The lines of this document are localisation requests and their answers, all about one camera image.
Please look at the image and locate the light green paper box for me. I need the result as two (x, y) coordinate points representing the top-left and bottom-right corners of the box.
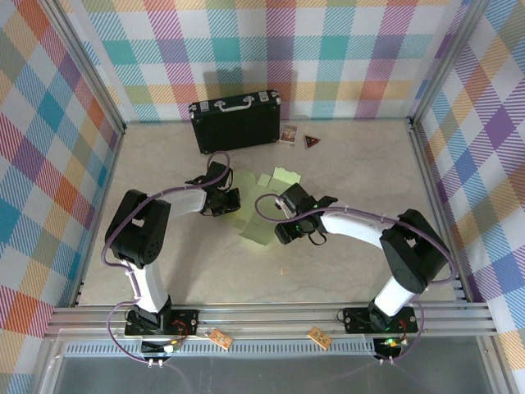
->
(227, 166), (303, 247)

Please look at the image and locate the small picture card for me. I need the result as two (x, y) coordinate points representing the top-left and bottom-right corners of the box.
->
(278, 123), (298, 146)

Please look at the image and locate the orange printed tag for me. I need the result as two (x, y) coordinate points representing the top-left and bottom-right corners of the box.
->
(307, 326), (332, 350)
(208, 328), (234, 350)

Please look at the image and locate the small green circuit board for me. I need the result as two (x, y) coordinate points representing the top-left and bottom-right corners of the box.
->
(379, 335), (410, 350)
(162, 337), (185, 355)

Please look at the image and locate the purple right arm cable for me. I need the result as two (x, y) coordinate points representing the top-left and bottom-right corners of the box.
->
(253, 192), (459, 366)

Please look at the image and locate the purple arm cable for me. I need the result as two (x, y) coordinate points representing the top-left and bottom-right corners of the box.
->
(253, 192), (459, 366)
(100, 151), (231, 367)

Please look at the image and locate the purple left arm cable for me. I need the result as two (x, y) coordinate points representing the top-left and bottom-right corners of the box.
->
(100, 151), (231, 367)

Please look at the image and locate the black briefcase with white handle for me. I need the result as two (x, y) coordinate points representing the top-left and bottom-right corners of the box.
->
(188, 89), (282, 155)

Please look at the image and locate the aluminium left side rail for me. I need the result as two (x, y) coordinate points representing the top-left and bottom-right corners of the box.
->
(71, 125), (127, 308)

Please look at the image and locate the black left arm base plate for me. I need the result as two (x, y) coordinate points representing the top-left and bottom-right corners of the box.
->
(124, 308), (200, 337)

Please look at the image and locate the aluminium front frame rail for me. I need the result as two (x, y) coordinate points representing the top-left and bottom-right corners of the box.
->
(43, 302), (500, 341)

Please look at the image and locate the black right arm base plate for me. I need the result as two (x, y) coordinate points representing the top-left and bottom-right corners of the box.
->
(342, 306), (420, 334)

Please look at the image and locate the aluminium right side rail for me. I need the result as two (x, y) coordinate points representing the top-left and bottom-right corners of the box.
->
(408, 118), (471, 304)

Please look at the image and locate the grey slotted cable duct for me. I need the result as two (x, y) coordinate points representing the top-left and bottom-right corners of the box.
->
(63, 342), (378, 358)

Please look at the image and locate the aluminium left corner post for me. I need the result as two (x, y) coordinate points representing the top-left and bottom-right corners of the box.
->
(40, 0), (128, 135)

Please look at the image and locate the aluminium corner post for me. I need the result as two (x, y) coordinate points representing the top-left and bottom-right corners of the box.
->
(408, 0), (493, 128)
(40, 0), (128, 135)

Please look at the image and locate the aluminium right corner post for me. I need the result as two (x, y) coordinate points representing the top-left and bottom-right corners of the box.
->
(408, 0), (493, 128)

